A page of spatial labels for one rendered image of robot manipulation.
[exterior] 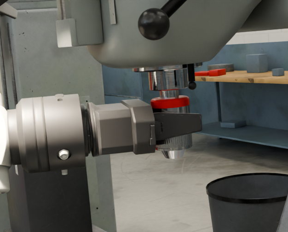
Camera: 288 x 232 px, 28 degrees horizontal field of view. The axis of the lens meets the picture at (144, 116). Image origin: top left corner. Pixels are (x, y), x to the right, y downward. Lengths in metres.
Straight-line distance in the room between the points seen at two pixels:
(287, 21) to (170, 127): 0.18
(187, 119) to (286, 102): 6.01
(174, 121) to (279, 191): 2.32
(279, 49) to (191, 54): 6.05
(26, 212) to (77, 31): 0.54
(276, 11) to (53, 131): 0.29
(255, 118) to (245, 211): 4.59
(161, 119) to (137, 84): 7.35
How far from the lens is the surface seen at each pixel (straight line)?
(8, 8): 1.31
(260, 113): 7.03
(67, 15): 0.63
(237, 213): 2.59
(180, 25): 0.61
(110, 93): 8.81
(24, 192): 1.09
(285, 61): 6.62
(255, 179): 2.99
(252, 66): 6.55
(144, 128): 0.64
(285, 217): 1.06
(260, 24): 0.72
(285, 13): 0.68
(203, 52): 0.65
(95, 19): 0.63
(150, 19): 0.53
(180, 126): 0.68
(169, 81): 0.68
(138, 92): 8.03
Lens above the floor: 1.34
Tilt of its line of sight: 7 degrees down
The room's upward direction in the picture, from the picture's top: 5 degrees counter-clockwise
